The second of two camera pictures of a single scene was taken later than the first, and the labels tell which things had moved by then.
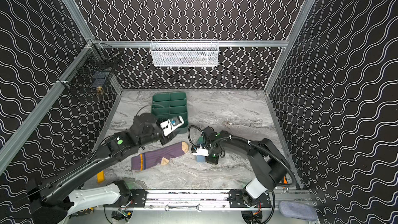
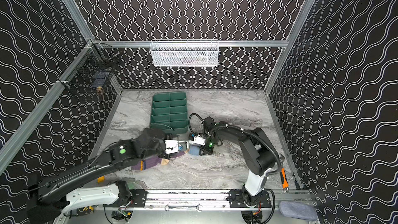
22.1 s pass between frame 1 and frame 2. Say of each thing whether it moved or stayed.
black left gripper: moved
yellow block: stayed
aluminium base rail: stayed
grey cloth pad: stayed
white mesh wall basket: stayed
